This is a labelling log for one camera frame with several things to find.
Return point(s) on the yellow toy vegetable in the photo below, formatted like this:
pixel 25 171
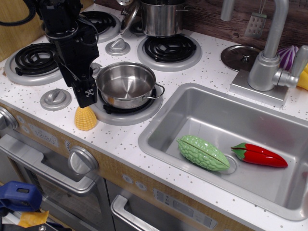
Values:
pixel 303 79

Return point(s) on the silver stove knob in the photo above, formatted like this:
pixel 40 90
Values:
pixel 117 48
pixel 56 99
pixel 96 69

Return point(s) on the green toy bitter gourd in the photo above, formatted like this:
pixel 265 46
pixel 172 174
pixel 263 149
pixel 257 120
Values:
pixel 202 153

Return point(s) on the small steel pan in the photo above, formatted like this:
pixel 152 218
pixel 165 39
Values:
pixel 128 85

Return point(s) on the yellow toy corn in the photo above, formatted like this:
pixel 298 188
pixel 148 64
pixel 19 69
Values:
pixel 85 118

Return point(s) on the back right black burner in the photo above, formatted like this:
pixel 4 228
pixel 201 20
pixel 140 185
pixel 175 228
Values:
pixel 171 54

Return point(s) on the silver stove knob back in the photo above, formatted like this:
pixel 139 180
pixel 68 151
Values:
pixel 117 48

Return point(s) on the silver sink basin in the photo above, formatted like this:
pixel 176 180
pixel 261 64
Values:
pixel 226 121

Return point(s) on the yellow cloth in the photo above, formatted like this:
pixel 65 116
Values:
pixel 30 219

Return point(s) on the back left black burner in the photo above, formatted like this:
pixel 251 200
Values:
pixel 106 24

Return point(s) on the silver stove knob middle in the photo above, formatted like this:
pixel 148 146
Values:
pixel 96 69

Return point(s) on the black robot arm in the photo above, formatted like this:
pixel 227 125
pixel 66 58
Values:
pixel 66 10

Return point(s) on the silver oven dial left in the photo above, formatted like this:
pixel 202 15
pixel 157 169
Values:
pixel 7 120

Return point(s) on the silver stove knob front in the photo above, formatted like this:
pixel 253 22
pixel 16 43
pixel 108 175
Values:
pixel 56 99

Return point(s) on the flat steel lid on counter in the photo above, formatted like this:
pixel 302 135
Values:
pixel 239 57

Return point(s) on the purple toy onion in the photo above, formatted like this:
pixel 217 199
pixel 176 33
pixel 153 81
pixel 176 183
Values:
pixel 287 56

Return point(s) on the silver oven dial centre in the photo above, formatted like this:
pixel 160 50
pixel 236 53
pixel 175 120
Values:
pixel 81 161

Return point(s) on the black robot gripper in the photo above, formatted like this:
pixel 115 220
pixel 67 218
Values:
pixel 76 44

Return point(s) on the tall steel stock pot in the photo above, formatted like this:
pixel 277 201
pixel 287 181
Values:
pixel 163 18

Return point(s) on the blue clamp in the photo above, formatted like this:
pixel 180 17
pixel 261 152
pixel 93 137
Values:
pixel 19 196

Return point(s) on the silver oven dial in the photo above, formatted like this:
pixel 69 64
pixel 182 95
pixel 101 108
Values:
pixel 81 161
pixel 7 120

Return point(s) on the front left black burner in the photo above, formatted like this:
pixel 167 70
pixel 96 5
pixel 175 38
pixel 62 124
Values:
pixel 33 65

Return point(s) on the red toy chili pepper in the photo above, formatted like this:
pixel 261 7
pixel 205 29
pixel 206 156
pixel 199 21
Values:
pixel 254 154

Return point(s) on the silver dishwasher door handle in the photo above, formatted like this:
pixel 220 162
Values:
pixel 119 211

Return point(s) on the steel pot lid leaning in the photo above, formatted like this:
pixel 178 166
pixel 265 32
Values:
pixel 128 14

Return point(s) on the silver oven door handle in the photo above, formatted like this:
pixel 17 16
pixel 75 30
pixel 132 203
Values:
pixel 31 159

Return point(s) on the front right black burner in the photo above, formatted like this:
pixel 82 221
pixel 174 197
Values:
pixel 125 117

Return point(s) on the black burner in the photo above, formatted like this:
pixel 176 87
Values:
pixel 171 54
pixel 106 24
pixel 125 117
pixel 33 65

